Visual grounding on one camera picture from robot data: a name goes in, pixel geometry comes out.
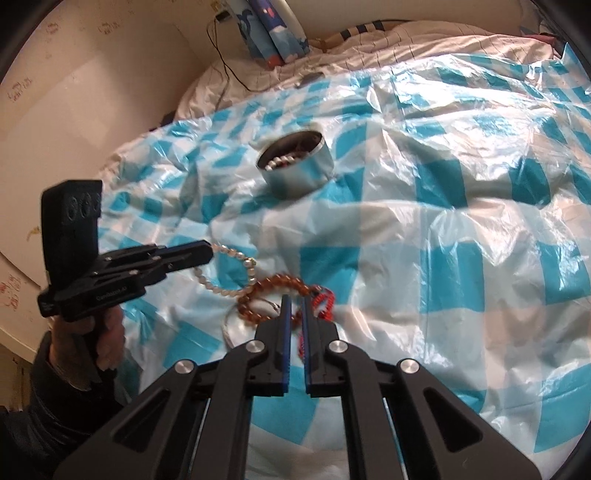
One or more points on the round metal tin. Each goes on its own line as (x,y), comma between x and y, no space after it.
(300,182)

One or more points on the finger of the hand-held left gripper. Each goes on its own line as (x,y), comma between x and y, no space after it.
(157,273)
(184,249)

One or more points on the white quilted bed sheet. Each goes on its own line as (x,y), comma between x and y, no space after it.
(369,50)

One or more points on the blue checkered plastic sheet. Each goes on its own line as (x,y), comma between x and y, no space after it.
(415,230)

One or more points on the striped plush toy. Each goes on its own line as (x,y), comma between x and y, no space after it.
(351,30)

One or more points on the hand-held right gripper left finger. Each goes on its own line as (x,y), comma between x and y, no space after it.
(287,350)

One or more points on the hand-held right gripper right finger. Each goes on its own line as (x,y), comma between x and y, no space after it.
(308,355)

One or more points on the person's left hand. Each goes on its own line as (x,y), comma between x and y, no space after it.
(111,337)

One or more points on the clear thin bangle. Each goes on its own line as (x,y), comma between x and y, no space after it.
(225,325)

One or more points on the person's left forearm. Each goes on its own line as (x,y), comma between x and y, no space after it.
(46,415)

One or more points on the blue cartoon print cloth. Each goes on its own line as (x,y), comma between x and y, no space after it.
(272,32)

